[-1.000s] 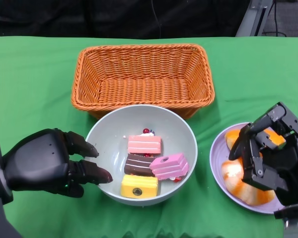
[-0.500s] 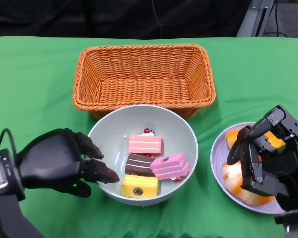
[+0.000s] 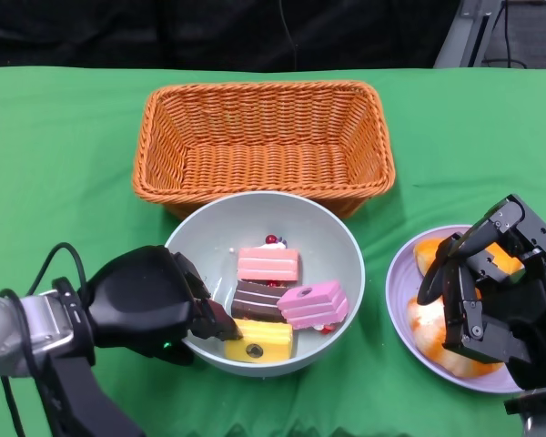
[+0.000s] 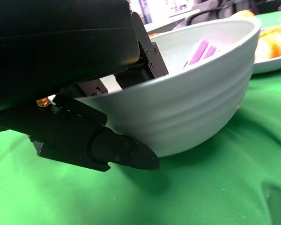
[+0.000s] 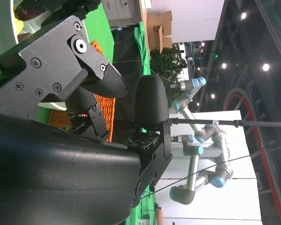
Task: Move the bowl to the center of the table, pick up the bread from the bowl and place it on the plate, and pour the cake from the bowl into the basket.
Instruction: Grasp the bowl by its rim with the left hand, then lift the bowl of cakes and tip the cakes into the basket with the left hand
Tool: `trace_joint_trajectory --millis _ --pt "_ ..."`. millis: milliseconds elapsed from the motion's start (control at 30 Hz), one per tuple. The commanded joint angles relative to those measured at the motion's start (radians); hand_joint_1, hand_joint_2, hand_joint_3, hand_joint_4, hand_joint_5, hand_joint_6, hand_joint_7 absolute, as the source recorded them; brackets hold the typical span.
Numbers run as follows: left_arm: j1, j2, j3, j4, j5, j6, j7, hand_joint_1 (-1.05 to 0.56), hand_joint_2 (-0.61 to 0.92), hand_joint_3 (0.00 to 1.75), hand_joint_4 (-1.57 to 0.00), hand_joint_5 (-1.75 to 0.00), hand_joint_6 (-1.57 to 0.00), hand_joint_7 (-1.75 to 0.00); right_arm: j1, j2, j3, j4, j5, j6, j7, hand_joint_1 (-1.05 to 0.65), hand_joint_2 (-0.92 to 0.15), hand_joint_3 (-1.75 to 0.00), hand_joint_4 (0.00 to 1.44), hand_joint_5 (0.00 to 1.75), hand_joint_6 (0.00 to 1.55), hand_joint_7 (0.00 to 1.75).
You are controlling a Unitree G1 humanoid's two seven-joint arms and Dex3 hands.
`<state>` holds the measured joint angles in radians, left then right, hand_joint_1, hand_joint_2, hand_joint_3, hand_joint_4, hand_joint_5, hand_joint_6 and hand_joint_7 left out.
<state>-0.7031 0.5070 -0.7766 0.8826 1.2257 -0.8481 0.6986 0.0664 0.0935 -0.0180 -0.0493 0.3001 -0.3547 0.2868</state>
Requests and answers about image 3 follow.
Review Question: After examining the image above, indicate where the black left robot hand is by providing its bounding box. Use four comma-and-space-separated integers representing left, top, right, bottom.
79, 244, 245, 368

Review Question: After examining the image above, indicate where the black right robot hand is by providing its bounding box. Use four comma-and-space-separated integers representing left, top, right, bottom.
416, 194, 546, 391

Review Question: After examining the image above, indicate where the grey bowl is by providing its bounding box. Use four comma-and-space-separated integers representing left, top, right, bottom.
163, 190, 367, 379

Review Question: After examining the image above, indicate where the white orange striped bread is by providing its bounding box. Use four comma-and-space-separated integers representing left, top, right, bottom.
407, 295, 505, 380

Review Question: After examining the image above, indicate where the orange ring bread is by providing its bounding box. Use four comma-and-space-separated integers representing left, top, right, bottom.
412, 237, 528, 284

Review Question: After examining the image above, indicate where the brown layered toy cake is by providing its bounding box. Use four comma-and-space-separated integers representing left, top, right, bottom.
230, 279, 297, 323

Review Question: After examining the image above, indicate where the lilac plate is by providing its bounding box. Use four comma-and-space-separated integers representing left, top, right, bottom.
385, 224, 546, 395

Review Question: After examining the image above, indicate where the pink layered toy cake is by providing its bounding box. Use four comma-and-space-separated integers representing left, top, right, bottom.
236, 234, 302, 289
276, 279, 350, 337

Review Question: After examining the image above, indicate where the yellow layered toy cake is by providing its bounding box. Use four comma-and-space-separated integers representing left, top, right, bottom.
223, 318, 297, 365

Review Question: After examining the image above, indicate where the orange wicker basket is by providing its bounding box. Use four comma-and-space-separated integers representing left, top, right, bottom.
132, 80, 396, 220

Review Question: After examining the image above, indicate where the green tablecloth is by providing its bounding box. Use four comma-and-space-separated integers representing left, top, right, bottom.
0, 66, 546, 437

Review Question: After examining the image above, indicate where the black backdrop curtain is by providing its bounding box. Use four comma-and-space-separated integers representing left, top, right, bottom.
0, 0, 463, 72

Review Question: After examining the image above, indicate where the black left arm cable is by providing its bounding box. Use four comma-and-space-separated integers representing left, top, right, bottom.
0, 242, 88, 437

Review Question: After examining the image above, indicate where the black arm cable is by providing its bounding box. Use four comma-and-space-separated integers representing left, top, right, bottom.
416, 263, 443, 307
0, 242, 88, 437

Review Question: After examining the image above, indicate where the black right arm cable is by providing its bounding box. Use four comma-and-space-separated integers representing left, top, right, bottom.
416, 263, 443, 307

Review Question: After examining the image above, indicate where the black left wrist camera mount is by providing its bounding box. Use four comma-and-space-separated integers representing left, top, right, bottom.
40, 352, 147, 437

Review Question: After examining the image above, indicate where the black floor cable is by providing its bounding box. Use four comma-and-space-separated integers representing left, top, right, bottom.
484, 0, 531, 69

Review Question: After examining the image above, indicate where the grey metal frame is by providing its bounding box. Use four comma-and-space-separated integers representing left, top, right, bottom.
434, 0, 506, 69

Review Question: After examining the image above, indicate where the thin black hanging cable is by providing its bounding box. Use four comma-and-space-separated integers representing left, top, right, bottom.
278, 0, 301, 70

